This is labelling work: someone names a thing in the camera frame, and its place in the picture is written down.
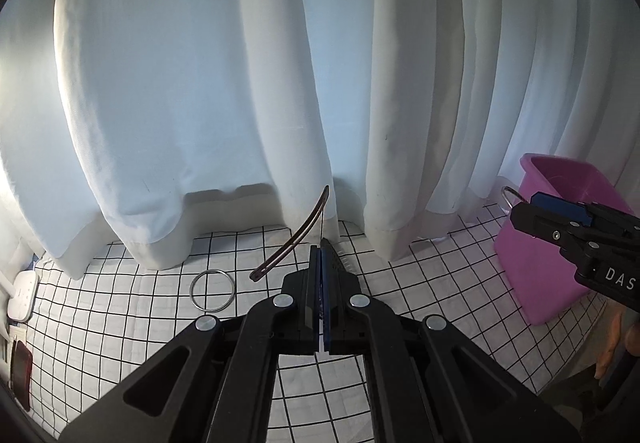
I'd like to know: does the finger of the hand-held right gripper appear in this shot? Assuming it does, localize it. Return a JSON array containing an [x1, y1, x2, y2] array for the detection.
[[529, 192, 640, 244], [509, 202, 597, 270]]

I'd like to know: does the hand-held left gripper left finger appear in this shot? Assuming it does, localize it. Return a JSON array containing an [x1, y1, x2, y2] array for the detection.
[[60, 245, 321, 443]]

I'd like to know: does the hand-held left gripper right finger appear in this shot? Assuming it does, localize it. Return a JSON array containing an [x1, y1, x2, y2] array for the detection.
[[322, 243, 581, 443]]

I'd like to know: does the pink plastic bin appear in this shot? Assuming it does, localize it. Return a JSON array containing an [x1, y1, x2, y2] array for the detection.
[[494, 154, 626, 326]]

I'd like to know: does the metal ring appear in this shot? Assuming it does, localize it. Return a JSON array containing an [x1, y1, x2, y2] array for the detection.
[[189, 270, 236, 312], [501, 185, 526, 214]]

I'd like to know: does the thin brown hair band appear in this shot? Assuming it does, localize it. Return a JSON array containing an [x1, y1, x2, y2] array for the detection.
[[248, 185, 331, 283]]

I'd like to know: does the person's right hand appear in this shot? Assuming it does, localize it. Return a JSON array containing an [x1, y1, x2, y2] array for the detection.
[[594, 310, 640, 380]]

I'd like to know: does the white grid tablecloth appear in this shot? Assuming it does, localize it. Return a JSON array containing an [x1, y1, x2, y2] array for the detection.
[[10, 203, 616, 443]]

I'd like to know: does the white curtain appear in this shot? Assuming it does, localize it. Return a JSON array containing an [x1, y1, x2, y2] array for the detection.
[[0, 0, 640, 281]]

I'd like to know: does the white power strip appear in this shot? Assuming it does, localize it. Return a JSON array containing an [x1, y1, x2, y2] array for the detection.
[[7, 271, 41, 322]]

